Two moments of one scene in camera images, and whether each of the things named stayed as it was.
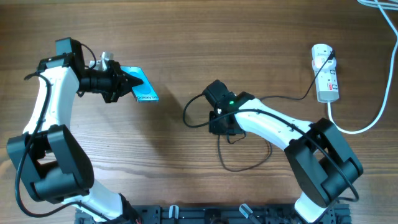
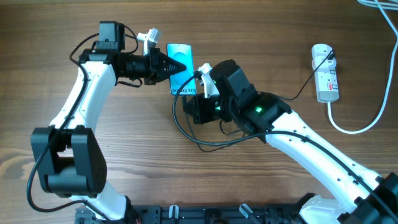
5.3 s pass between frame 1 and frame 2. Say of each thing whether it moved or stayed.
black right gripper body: moved
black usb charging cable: moved
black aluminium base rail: stayed
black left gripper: moved
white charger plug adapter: stayed
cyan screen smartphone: moved
